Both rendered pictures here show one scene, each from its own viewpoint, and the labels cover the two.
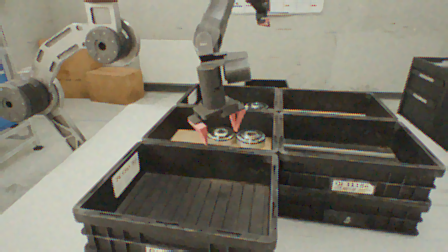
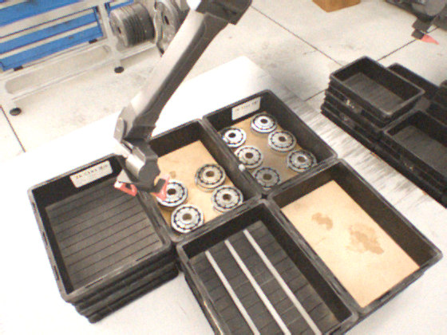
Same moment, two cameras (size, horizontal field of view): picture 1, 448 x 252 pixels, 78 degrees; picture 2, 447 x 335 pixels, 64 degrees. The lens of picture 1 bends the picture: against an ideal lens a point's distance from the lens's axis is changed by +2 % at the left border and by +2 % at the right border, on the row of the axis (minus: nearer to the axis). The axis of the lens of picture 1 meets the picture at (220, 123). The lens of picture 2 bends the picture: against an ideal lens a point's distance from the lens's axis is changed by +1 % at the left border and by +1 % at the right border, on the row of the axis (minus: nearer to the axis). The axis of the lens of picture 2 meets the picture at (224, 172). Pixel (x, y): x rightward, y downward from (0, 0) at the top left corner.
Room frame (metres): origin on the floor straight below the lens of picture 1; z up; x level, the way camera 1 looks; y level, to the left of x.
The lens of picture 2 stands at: (0.44, -0.57, 1.82)
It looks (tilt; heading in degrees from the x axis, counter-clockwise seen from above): 53 degrees down; 48
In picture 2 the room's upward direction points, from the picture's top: straight up
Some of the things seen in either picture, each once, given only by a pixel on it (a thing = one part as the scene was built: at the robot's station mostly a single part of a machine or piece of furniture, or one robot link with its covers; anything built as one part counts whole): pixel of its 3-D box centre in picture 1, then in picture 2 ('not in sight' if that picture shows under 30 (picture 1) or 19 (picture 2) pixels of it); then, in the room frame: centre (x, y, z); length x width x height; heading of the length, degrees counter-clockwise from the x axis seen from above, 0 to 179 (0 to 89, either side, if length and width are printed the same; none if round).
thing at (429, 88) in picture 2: not in sight; (400, 100); (2.46, -0.01, 0.26); 0.40 x 0.30 x 0.23; 84
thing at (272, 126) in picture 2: not in sight; (263, 122); (1.20, 0.05, 0.86); 0.10 x 0.10 x 0.01
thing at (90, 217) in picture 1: (189, 182); (96, 217); (0.52, 0.07, 0.92); 0.40 x 0.30 x 0.02; 79
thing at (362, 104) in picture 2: not in sight; (362, 114); (2.06, 0.03, 0.37); 0.40 x 0.30 x 0.45; 84
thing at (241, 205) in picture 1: (190, 199); (101, 226); (0.52, 0.07, 0.87); 0.40 x 0.30 x 0.11; 79
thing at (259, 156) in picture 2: not in sight; (248, 156); (1.04, -0.03, 0.86); 0.10 x 0.10 x 0.01
